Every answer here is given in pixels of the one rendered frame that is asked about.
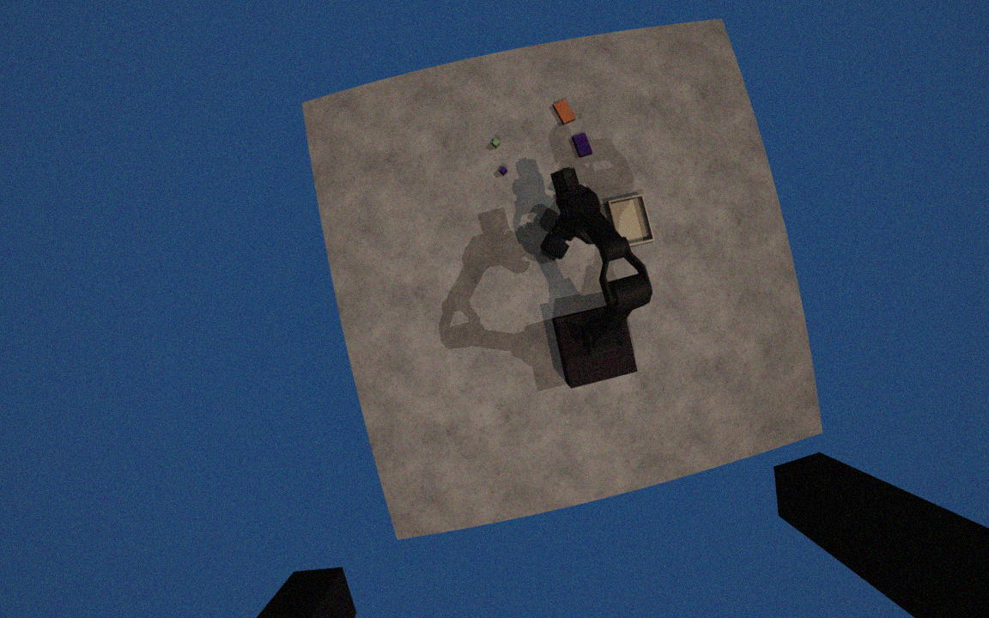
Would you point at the orange rectangular block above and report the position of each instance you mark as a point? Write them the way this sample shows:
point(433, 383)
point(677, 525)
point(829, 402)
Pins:
point(564, 112)

